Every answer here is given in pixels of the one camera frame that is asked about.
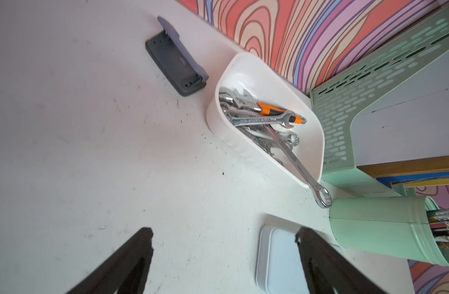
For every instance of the green file organizer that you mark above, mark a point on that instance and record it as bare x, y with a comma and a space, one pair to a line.
338, 101

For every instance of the silver end wrench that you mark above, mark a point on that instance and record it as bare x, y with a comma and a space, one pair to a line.
286, 120

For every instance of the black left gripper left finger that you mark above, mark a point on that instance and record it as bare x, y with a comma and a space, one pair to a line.
125, 271

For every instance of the grey hole punch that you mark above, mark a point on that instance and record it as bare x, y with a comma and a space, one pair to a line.
174, 60

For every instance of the green pencil cup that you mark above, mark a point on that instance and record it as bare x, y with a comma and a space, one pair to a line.
392, 226

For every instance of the white plastic storage box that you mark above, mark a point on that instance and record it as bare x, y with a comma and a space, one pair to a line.
247, 72

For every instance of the white rectangular lid box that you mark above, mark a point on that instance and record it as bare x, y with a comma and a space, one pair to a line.
279, 269

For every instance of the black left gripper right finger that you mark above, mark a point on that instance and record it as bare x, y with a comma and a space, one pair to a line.
328, 272

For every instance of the orange handled adjustable wrench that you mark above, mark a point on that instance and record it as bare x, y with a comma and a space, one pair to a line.
239, 107

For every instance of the long silver combination wrench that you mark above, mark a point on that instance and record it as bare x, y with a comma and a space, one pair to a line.
322, 195

